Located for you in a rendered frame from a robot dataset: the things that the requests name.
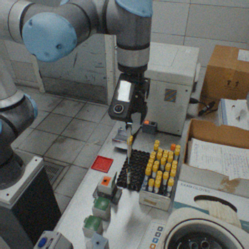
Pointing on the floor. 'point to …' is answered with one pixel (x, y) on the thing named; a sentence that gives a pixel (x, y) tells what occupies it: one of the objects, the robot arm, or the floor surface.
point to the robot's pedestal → (29, 213)
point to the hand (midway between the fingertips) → (129, 132)
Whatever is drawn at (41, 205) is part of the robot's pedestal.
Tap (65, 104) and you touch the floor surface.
